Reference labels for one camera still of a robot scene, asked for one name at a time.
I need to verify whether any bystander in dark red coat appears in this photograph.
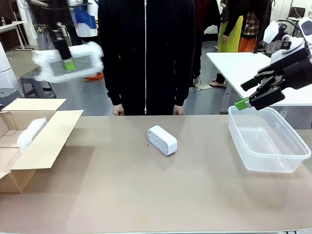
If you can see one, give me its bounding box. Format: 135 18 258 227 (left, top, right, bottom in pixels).
201 0 222 42

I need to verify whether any white table with metal leg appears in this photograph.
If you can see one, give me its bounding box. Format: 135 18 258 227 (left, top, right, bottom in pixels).
206 52 312 107

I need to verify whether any bystander in orange trousers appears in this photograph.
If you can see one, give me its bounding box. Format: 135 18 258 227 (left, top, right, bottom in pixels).
238 9 261 53

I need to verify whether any person's right hand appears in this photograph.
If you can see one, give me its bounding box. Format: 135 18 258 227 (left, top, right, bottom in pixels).
112 104 125 117

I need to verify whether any right wrist camera white housing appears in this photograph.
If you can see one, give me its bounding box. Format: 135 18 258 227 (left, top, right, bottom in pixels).
263 20 280 45

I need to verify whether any wooden side table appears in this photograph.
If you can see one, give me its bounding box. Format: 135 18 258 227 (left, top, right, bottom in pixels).
0 20 28 51

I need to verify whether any person in black zip hoodie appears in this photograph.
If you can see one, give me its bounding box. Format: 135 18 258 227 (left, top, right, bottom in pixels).
97 0 203 117

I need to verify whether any fully bubble-wrapped white clock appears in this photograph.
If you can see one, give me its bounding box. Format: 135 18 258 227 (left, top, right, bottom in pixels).
16 117 48 154

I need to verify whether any bystander with yellow apron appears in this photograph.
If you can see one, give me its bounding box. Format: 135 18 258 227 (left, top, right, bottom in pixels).
209 0 244 89

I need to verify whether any person's left forearm black sleeve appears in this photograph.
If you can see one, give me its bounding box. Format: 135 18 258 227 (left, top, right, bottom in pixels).
174 68 196 107

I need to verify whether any person's right forearm black sleeve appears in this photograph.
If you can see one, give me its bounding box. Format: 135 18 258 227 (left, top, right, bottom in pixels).
104 68 125 107

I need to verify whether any clear plastic container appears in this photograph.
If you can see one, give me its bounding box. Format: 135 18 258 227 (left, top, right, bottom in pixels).
228 106 312 174

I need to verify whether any unwrapped white clock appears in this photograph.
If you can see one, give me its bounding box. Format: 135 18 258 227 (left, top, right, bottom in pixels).
147 125 178 156

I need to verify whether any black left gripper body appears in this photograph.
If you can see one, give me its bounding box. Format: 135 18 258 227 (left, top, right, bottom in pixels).
52 30 72 61

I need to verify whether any bystander in blue jacket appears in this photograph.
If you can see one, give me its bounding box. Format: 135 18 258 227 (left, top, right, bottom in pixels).
73 0 99 39

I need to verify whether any open brown cardboard box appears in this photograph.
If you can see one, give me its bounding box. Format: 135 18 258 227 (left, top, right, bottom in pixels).
0 98 84 195

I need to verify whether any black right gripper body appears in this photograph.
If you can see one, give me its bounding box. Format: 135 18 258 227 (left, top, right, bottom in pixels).
269 47 312 91

